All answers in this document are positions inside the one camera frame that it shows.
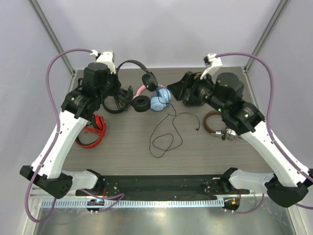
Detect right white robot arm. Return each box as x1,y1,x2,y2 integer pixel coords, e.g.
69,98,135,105
167,71,312,208

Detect black wired on-ear headphones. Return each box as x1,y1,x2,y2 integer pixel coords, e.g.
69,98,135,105
116,59,201,159

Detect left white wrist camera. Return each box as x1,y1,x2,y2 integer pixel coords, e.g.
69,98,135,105
90,49,116,74

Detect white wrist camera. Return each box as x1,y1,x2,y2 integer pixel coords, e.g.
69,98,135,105
90,49,116,74
200,53,223,80

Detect red headphones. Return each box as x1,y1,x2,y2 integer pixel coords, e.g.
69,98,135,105
75,114,107,149

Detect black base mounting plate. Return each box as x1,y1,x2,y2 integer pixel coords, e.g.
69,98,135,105
90,174,250,201

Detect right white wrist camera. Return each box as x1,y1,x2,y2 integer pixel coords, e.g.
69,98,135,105
200,53,223,80

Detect pink blue cat-ear headphones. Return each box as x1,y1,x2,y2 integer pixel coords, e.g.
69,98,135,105
134,84,172,113

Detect slotted cable duct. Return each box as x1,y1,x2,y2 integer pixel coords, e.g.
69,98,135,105
55,198,224,209

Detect brown leather headphones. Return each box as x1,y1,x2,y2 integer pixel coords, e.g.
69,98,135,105
203,111,239,141

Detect aluminium rail front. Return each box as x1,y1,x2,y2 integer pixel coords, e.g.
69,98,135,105
30,187,262,199

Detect black headphones with wrapped cable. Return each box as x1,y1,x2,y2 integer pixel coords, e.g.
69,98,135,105
102,85,130,115

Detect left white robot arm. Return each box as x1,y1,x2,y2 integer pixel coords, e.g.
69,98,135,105
20,62,121,199

